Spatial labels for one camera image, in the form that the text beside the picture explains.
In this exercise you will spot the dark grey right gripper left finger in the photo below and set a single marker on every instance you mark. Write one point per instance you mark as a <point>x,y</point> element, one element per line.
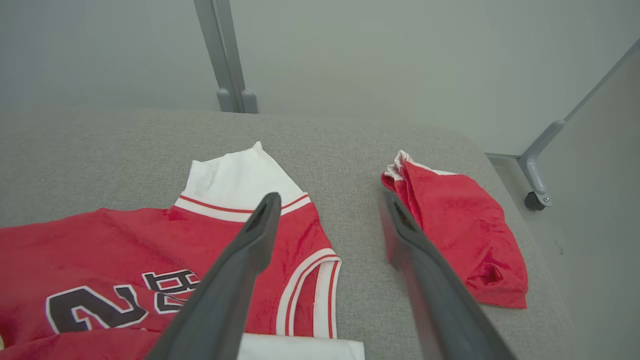
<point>225,290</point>

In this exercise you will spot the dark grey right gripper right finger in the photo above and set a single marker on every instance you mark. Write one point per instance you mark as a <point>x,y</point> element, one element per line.
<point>440,300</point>

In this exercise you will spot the red shorts with white hem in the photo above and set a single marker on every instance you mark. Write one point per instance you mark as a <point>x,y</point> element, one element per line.
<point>460,235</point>

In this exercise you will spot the red jersey with white sleeves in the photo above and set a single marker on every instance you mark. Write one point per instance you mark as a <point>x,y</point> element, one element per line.
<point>115,250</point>

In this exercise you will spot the black caster wheel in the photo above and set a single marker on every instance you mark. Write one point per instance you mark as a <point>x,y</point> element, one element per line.
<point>534,201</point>

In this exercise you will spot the grey partition frame with foot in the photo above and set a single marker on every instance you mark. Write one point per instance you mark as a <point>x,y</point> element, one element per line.
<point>537,160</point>

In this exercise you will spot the grey partition post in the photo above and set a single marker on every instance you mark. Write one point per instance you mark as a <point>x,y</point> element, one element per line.
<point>225,55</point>

